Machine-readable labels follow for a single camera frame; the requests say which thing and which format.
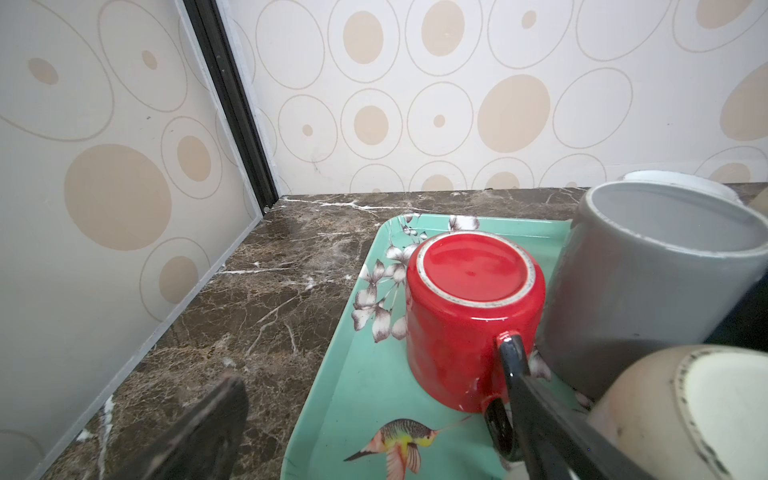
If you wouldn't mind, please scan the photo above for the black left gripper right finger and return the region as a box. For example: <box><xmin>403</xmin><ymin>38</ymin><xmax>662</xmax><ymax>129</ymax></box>
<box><xmin>495</xmin><ymin>333</ymin><xmax>650</xmax><ymax>479</ymax></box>

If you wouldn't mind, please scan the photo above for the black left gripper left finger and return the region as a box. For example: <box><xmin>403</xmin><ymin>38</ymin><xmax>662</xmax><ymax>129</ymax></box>
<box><xmin>111</xmin><ymin>374</ymin><xmax>249</xmax><ymax>479</ymax></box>

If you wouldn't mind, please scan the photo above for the cream speckled mug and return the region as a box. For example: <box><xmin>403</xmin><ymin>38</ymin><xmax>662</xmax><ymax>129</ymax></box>
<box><xmin>587</xmin><ymin>345</ymin><xmax>767</xmax><ymax>479</ymax></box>

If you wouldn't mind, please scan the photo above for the light grey mug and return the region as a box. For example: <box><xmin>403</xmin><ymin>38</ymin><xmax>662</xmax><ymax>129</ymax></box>
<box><xmin>536</xmin><ymin>180</ymin><xmax>767</xmax><ymax>400</ymax></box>

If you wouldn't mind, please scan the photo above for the white mug back row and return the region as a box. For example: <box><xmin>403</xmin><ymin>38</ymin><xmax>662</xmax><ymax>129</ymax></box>
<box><xmin>620</xmin><ymin>170</ymin><xmax>742</xmax><ymax>204</ymax></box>

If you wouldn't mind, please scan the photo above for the green floral bird tray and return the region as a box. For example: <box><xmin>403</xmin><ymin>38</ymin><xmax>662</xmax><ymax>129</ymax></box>
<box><xmin>281</xmin><ymin>213</ymin><xmax>570</xmax><ymax>479</ymax></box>

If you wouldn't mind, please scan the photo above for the red mug black handle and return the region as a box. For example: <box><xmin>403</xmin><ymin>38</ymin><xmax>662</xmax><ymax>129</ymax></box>
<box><xmin>405</xmin><ymin>231</ymin><xmax>546</xmax><ymax>462</ymax></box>

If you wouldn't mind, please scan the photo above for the black corner frame post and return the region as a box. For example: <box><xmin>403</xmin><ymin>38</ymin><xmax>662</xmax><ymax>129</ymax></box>
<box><xmin>183</xmin><ymin>0</ymin><xmax>279</xmax><ymax>213</ymax></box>

